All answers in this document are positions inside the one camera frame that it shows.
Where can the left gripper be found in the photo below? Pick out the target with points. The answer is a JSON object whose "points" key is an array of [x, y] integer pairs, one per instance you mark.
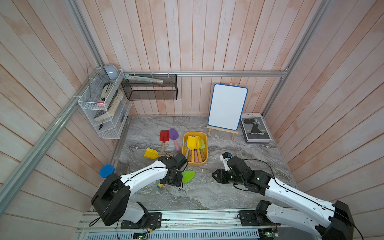
{"points": [[177, 183]]}

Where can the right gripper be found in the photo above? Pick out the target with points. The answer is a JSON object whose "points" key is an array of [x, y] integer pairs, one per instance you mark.
{"points": [[220, 173]]}

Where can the light green shovel wooden handle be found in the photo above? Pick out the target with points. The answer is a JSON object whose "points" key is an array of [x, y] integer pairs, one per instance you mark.
{"points": [[202, 150]]}

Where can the yellow scoop wooden handle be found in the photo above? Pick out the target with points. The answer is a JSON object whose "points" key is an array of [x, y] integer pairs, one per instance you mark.
{"points": [[192, 145]]}

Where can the purple shovel pink handle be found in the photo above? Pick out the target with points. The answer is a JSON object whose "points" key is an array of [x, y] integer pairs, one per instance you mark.
{"points": [[197, 160], [174, 135]]}

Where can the yellow scoop blue-tipped handle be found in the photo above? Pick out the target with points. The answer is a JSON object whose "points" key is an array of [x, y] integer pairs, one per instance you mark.
{"points": [[188, 152]]}

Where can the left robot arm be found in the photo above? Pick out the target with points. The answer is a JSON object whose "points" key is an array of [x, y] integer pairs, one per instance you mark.
{"points": [[111, 200]]}

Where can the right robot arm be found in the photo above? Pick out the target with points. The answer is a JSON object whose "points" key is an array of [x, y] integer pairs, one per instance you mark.
{"points": [[322, 219]]}

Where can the yellow scoop left blue tip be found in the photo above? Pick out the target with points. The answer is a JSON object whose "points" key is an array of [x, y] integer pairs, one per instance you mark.
{"points": [[153, 154]]}

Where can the wooden easel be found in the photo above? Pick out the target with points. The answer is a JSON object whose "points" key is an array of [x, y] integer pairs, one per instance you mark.
{"points": [[234, 133]]}

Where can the black and white book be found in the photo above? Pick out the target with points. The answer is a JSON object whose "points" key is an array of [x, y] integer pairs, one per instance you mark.
{"points": [[254, 128]]}

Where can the blue-lid tube container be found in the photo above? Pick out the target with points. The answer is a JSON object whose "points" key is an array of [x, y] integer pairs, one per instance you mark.
{"points": [[106, 170]]}

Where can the black mesh basket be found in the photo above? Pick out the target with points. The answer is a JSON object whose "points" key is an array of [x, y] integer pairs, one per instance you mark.
{"points": [[166, 91]]}

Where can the light green ruler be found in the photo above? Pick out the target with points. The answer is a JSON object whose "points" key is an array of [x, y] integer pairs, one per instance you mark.
{"points": [[139, 79]]}

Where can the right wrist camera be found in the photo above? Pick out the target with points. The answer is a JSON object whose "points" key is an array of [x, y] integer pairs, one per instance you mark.
{"points": [[224, 158]]}

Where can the red shovel wooden handle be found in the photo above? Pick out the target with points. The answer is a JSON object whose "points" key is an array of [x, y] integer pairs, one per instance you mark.
{"points": [[164, 137]]}

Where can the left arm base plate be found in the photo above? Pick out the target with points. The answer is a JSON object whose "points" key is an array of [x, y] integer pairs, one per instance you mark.
{"points": [[148, 221]]}

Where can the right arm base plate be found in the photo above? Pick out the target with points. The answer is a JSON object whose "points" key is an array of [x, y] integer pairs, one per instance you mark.
{"points": [[255, 218]]}

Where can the whiteboard blue frame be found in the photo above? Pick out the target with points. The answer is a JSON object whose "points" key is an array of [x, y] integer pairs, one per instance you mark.
{"points": [[227, 106]]}

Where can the books in wire shelf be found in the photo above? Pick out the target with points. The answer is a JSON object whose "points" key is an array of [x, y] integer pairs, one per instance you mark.
{"points": [[111, 106]]}

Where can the white wire shelf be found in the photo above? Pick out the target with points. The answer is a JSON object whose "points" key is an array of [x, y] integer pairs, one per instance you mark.
{"points": [[109, 128]]}

